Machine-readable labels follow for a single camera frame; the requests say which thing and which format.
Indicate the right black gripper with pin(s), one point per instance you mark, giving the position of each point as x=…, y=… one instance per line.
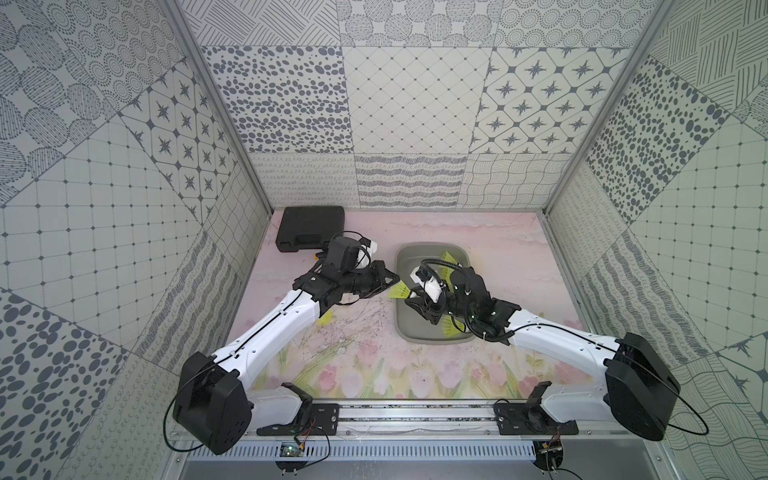
x=426, y=308

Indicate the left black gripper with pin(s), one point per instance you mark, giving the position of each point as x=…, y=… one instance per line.
x=372, y=278

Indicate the yellow shuttlecock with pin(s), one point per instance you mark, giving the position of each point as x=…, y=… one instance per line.
x=325, y=319
x=451, y=328
x=399, y=291
x=448, y=259

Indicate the grey plastic storage box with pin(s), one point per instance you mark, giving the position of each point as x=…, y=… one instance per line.
x=409, y=324

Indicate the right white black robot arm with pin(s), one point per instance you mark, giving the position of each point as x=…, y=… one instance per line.
x=632, y=386

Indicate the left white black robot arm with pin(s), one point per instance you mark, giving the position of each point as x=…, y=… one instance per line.
x=211, y=402

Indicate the black connector box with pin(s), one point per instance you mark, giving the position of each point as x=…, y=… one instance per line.
x=548, y=456

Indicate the pink floral table mat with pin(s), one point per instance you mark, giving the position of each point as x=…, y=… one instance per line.
x=357, y=352

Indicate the black plastic tool case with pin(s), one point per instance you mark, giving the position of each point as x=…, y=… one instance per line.
x=309, y=227

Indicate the small green circuit board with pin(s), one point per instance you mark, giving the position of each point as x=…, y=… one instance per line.
x=291, y=450

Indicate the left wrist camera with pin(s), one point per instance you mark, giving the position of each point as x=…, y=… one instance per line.
x=347, y=254

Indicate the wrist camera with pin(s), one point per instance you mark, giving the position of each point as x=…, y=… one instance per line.
x=347, y=254
x=427, y=283

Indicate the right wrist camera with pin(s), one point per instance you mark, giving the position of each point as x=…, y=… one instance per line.
x=427, y=283

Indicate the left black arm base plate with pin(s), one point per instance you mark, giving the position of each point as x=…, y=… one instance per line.
x=289, y=410

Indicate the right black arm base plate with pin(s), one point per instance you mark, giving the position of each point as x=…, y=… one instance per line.
x=529, y=418

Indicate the white perforated cable duct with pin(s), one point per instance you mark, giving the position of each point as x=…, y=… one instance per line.
x=368, y=450

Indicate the aluminium mounting rail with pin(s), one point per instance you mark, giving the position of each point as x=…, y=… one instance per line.
x=414, y=417

